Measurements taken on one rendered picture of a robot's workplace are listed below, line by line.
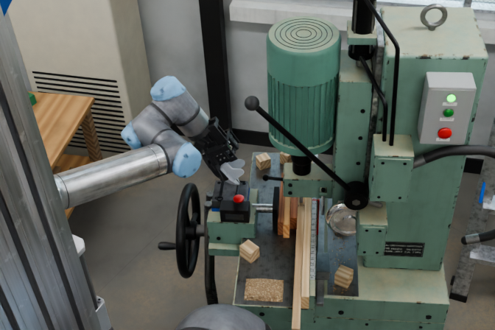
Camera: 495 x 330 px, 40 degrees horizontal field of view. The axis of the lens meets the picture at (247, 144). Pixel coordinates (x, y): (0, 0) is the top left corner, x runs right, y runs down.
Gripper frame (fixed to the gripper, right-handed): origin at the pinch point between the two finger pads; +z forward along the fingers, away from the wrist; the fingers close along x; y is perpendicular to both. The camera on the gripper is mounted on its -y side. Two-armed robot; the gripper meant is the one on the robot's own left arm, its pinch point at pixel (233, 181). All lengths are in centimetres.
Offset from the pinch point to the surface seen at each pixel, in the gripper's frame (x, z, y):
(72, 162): 107, 31, -125
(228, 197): 2.3, 6.2, -6.0
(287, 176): 3.9, 8.3, 11.7
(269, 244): -5.5, 20.6, -1.1
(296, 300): -27.1, 21.4, 7.6
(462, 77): -8, -8, 65
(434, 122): -12, -2, 56
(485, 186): 53, 86, 49
